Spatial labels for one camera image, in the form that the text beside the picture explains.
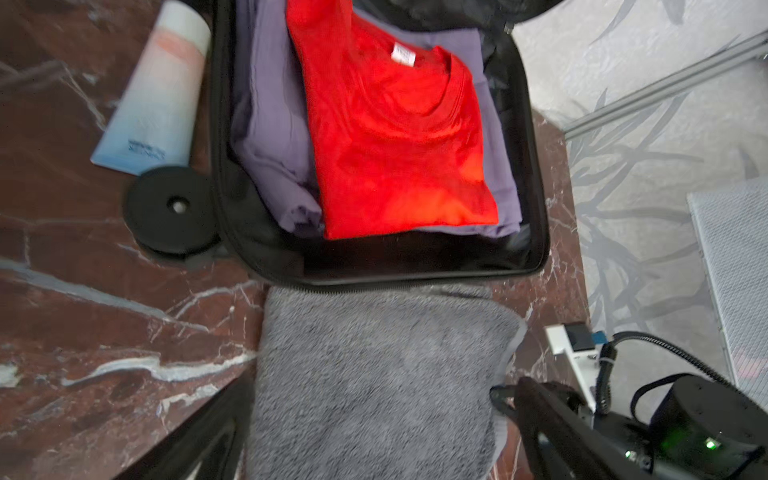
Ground grey towel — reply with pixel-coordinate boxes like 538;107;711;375
245;285;527;479

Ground white wire mesh basket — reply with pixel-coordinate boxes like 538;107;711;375
688;177;767;408

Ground aluminium frame post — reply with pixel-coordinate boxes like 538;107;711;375
561;31;767;140

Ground white blue cream tube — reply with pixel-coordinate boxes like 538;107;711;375
90;1;211;175

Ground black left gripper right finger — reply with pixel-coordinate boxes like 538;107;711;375
514;377;648;479

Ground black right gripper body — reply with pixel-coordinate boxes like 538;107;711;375
587;374;767;479

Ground purple jeans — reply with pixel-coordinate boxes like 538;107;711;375
230;1;522;238

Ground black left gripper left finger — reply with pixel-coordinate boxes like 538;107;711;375
117;367;255;479

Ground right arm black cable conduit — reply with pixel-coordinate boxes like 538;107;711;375
596;331;736;415

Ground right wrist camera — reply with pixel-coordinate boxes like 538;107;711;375
545;323;606;413

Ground red t-shirt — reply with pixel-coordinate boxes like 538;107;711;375
286;1;498;240

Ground white black suitcase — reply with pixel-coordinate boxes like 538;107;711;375
123;1;550;292

